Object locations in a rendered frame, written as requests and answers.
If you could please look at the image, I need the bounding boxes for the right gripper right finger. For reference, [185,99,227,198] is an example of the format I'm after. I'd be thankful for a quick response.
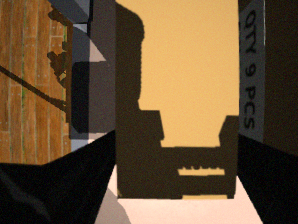
[237,134,298,224]

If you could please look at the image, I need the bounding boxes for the brown cardboard carton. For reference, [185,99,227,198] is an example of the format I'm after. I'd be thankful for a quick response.
[238,0,298,157]
[115,0,239,200]

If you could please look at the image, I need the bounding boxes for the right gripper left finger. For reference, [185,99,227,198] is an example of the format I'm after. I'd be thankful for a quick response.
[0,129,116,224]

